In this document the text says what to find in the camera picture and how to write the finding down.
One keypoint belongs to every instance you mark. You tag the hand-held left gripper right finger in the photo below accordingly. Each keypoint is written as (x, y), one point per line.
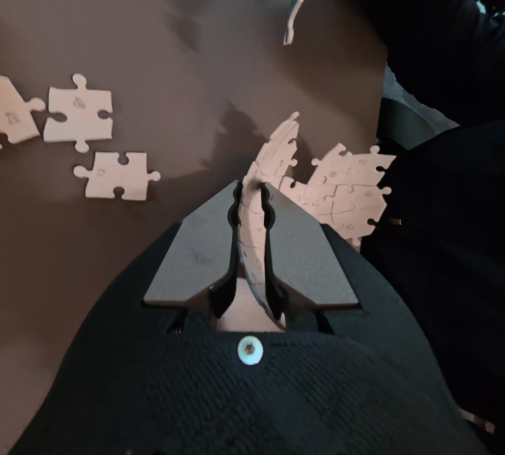
(311, 265)

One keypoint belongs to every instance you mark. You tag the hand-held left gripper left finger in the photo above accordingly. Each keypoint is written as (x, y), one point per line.
(193, 261)

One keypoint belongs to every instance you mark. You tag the partly built puzzle ball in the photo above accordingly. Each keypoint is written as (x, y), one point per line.
(343, 194)

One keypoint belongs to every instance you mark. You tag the person's right forearm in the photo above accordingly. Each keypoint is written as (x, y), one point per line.
(434, 29)

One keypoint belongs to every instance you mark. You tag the person's dark-clothed torso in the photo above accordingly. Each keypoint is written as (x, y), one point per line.
(434, 305)

